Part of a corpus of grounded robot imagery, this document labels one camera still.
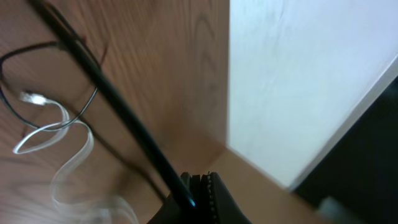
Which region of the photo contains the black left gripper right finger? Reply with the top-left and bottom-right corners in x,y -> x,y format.
200,172 -> 251,224

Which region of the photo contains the white USB cable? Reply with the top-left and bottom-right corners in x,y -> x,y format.
12,90 -> 139,224

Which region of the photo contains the black USB cable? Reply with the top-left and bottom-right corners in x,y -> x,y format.
27,0 -> 197,208
0,40 -> 108,132

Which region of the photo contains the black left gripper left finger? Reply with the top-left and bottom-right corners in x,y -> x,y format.
148,172 -> 202,224

